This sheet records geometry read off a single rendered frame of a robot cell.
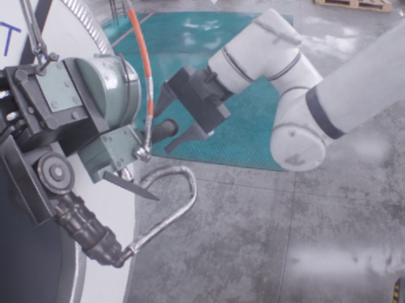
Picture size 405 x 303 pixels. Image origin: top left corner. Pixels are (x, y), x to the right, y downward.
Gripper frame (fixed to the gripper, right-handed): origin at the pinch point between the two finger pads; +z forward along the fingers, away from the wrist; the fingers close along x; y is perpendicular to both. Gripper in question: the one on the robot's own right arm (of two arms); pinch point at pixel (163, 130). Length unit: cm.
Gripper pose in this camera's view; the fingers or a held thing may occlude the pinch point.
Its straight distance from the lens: 67.1
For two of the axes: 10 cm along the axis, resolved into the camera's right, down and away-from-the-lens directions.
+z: -7.1, 5.7, 4.2
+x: -6.2, -7.8, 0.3
